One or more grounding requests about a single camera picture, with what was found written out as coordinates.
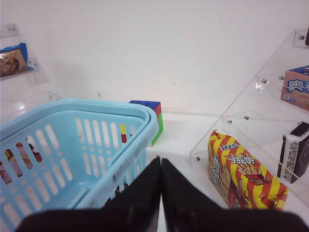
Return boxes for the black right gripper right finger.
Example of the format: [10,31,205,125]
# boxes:
[161,159,309,232]

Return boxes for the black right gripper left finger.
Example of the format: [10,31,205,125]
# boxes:
[16,157,161,232]

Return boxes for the light blue plastic basket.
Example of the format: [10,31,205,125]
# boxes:
[0,99,158,232]

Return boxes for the black white tissue pack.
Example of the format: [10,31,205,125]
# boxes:
[277,121,309,184]

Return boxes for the red yellow striped snack bag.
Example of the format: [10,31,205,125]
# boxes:
[208,130,289,211]

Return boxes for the clear acrylic right shelf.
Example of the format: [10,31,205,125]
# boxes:
[189,28,309,204]

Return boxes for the clear acrylic shelf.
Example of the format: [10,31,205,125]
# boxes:
[0,24,61,121]
[189,28,309,204]

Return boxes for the multicolour puzzle cube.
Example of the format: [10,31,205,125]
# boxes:
[120,100,164,147]

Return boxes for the pink fruit snack bag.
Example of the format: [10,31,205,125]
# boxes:
[0,138,42,185]

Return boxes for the blue Oreo biscuit box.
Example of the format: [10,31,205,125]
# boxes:
[281,65,309,111]

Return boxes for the clear acrylic left shelf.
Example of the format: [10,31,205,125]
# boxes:
[0,24,61,121]

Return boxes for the blue chocolate chip cookie box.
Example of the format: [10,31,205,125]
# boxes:
[0,43,34,78]

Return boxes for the black Franzzi biscuit box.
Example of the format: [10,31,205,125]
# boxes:
[305,29,309,46]

